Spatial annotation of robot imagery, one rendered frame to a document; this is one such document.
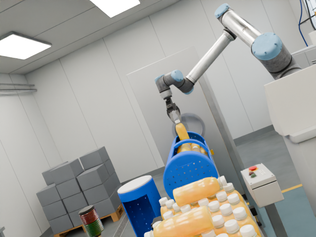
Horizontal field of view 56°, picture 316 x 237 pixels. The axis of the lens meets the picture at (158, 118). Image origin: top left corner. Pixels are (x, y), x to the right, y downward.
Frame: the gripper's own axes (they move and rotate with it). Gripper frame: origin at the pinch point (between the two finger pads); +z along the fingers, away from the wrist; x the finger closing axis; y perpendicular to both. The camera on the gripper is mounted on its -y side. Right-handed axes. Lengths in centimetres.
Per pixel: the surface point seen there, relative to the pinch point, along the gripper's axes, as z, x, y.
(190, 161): 16, -3, -75
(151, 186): 36, 35, -16
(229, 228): 24, -12, -140
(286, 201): 133, -70, 102
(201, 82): -21, -32, 64
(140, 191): 35, 42, -22
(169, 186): 24, 11, -76
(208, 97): -6, -32, 64
